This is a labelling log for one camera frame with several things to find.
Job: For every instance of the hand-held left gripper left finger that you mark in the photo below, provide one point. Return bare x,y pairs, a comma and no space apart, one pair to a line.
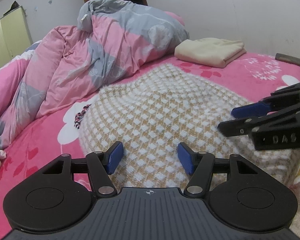
115,157

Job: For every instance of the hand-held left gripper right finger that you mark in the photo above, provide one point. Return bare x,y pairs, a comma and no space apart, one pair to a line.
186,158

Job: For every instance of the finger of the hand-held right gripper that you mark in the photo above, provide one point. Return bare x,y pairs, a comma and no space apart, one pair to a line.
250,111
240,128

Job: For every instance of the beige white checked knit jacket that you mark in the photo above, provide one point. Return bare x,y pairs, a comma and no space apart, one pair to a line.
165,105

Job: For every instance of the folded cream garment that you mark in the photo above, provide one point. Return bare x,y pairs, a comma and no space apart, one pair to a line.
210,52

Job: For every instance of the pink grey floral quilt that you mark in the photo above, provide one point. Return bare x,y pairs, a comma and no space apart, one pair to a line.
90,55

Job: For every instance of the yellow-green wardrobe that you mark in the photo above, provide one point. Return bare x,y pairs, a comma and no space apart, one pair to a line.
10,37

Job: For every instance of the dark bag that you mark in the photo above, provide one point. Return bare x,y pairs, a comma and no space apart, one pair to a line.
13,7

